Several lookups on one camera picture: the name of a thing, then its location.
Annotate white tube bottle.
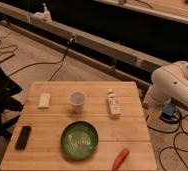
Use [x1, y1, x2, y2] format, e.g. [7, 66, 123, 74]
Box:
[107, 89, 121, 119]

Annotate white object on ledge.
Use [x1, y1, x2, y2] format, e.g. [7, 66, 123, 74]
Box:
[33, 4, 52, 22]

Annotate blue power box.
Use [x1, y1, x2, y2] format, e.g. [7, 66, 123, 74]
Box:
[162, 104, 175, 119]

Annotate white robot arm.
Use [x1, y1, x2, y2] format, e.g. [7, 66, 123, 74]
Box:
[144, 61, 188, 107]

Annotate orange carrot toy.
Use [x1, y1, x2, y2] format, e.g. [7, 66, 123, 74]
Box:
[112, 148, 130, 171]

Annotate black cable bundle right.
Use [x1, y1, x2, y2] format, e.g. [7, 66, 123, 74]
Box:
[148, 108, 188, 171]

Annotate white sponge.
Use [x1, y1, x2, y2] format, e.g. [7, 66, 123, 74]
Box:
[38, 93, 50, 108]

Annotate black floor cable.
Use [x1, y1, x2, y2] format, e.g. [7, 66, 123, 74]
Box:
[7, 35, 77, 82]

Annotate black remote control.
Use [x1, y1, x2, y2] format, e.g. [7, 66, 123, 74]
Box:
[15, 126, 31, 150]

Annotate green ceramic bowl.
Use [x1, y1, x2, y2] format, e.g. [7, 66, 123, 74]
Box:
[60, 121, 99, 160]

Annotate translucent plastic cup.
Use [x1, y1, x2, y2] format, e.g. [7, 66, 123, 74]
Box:
[69, 91, 85, 114]

